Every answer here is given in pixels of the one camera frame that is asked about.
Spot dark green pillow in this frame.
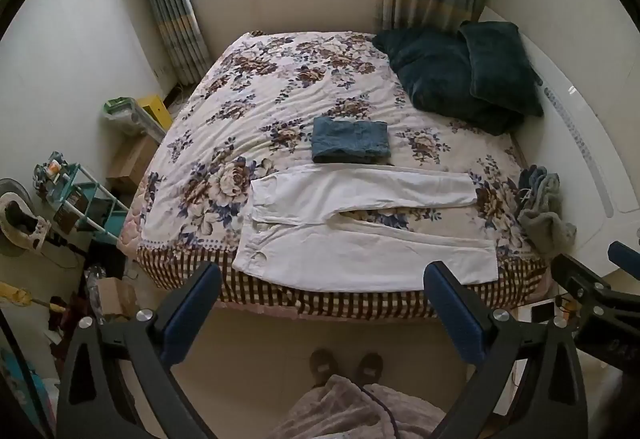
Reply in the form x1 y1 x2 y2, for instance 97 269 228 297
372 28 525 136
457 21 545 117

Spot yellow handled tool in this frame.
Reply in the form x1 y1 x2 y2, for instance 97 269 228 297
0 282 67 313

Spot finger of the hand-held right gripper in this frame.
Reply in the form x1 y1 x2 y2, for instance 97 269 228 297
551 253 626 315
607 241 640 276

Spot clear plastic storage bin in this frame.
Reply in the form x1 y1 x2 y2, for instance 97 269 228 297
103 97 167 143

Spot white pants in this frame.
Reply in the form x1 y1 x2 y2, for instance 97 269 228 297
232 164 498 294

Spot grey green clothes pile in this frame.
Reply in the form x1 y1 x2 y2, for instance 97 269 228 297
516 164 577 256

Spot folded blue jeans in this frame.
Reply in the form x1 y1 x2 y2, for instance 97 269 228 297
311 116 393 166

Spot floral bed blanket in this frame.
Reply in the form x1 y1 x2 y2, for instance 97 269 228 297
117 31 556 320

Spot flat cardboard box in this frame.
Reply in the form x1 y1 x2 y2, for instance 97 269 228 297
106 134 162 193

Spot white bed headboard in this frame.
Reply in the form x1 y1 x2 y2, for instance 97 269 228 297
477 6 640 270

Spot teal shelf rack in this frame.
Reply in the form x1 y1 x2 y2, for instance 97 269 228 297
32 150 135 246

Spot person's fleece robe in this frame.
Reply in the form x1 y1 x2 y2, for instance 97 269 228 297
267 374 447 439

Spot black cable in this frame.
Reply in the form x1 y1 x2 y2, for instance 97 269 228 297
364 384 402 439

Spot standing fan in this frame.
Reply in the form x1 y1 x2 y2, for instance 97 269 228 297
0 177 52 265

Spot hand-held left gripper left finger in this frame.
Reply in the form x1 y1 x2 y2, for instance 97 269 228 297
56 261 222 439

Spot yellow box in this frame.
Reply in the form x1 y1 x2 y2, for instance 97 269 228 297
136 95 174 130

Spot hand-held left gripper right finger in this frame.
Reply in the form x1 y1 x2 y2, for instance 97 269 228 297
423 261 588 439

